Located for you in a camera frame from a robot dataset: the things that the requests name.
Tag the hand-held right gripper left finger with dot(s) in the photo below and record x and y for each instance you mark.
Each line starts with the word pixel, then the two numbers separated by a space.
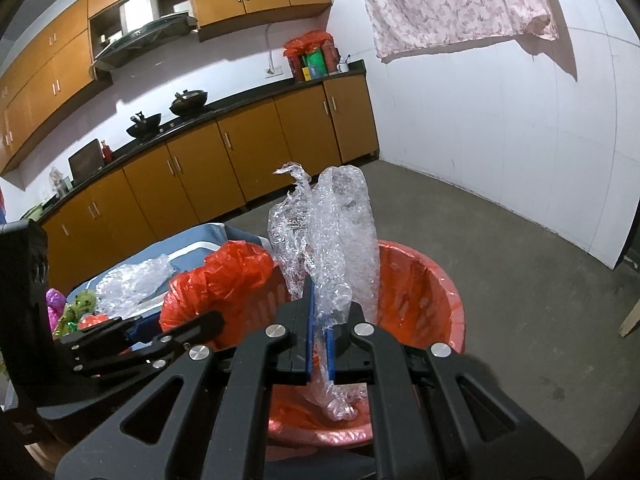
pixel 311 340

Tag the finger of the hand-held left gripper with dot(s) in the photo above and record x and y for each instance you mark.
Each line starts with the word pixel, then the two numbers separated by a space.
pixel 90 332
pixel 200 325

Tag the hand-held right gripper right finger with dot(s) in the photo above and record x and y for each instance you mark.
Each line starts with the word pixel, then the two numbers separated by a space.
pixel 330 355

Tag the green plastic bag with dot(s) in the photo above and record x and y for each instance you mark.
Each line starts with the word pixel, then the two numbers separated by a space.
pixel 82 305

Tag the red plastic bin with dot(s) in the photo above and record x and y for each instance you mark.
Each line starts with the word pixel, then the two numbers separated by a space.
pixel 415 300

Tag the clear bubble wrap sheet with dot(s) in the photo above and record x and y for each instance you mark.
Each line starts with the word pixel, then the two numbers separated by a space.
pixel 340 220

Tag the magenta plastic bag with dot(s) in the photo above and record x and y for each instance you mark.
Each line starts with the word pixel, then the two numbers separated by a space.
pixel 55 305

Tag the clear plastic bag on table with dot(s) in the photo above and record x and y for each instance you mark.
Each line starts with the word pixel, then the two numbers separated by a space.
pixel 130 282

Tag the green dish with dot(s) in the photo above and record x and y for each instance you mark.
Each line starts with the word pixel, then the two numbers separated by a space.
pixel 31 211

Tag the blue striped bed sheet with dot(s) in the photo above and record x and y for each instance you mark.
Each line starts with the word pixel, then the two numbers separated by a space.
pixel 195 250

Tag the glass jar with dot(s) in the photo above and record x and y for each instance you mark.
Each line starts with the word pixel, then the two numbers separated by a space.
pixel 59 185

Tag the brown cutting board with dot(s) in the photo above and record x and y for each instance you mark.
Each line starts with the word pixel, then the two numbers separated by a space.
pixel 85 160

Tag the wooden base cabinets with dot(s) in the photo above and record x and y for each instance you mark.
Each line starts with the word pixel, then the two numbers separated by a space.
pixel 200 170

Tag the red bottle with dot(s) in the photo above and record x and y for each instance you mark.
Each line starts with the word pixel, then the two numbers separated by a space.
pixel 107 152

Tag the black wok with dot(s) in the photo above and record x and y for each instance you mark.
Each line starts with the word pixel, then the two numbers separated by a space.
pixel 145 127

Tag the black pot with lid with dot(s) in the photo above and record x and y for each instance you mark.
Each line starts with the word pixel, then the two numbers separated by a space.
pixel 189 102

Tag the green box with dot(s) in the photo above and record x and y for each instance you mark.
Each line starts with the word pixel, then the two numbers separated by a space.
pixel 315 65

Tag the white mug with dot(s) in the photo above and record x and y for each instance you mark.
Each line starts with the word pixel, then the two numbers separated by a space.
pixel 343 66

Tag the steel range hood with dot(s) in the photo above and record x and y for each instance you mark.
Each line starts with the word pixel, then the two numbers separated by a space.
pixel 145 35

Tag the red bag of boxes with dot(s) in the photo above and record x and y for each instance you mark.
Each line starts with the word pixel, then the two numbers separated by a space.
pixel 310 41

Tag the wooden plank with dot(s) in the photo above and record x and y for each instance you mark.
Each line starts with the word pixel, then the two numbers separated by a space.
pixel 631 317

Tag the pink floral cloth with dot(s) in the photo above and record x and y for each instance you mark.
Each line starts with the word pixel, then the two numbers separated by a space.
pixel 450 0

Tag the white wall socket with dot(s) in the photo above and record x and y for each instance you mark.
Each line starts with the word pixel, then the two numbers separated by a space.
pixel 272 72

